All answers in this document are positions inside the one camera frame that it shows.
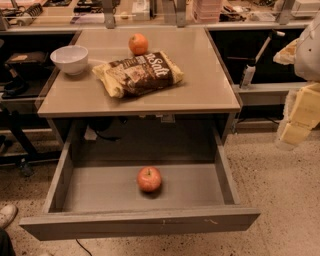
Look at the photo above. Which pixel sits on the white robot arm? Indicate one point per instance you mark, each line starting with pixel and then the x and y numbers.
pixel 307 61

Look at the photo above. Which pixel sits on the orange apple on counter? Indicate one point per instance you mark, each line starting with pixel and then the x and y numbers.
pixel 138 44

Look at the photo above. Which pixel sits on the black chair base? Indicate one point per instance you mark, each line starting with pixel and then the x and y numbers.
pixel 31 154

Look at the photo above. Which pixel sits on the brown yellow chip bag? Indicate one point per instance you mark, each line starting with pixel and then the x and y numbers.
pixel 139 75

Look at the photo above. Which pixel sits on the grey open top drawer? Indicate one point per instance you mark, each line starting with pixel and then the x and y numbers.
pixel 94 192

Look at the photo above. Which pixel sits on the grey counter cabinet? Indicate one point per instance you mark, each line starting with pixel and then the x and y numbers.
pixel 204 89

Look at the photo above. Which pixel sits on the red apple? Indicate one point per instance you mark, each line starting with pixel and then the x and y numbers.
pixel 149 179

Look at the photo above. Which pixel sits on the pink stacked plastic containers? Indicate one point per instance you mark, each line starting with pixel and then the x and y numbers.
pixel 206 11

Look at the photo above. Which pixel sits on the white shoe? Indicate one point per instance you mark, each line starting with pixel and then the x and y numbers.
pixel 7 215

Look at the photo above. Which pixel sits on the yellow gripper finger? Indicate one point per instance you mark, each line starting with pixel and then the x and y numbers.
pixel 301 114
pixel 286 55

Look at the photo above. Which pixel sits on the white ceramic bowl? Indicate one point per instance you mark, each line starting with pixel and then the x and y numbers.
pixel 71 60

